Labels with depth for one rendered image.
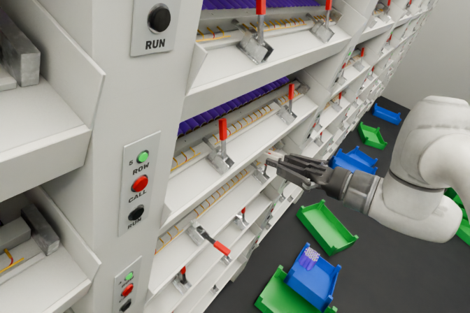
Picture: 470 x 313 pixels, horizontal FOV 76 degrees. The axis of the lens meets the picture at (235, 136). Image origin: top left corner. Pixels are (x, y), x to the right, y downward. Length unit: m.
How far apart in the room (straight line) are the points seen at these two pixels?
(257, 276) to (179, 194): 1.16
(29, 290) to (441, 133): 0.60
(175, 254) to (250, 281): 0.95
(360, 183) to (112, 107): 0.57
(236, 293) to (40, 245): 1.20
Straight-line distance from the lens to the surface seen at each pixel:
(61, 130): 0.23
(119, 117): 0.24
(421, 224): 0.70
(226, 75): 0.35
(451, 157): 0.59
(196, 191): 0.47
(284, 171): 0.73
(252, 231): 1.24
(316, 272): 1.71
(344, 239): 1.97
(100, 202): 0.29
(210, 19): 0.39
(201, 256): 0.88
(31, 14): 0.25
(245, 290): 1.53
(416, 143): 0.61
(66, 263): 0.39
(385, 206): 0.69
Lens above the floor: 1.29
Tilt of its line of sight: 33 degrees down
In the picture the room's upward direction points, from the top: 18 degrees clockwise
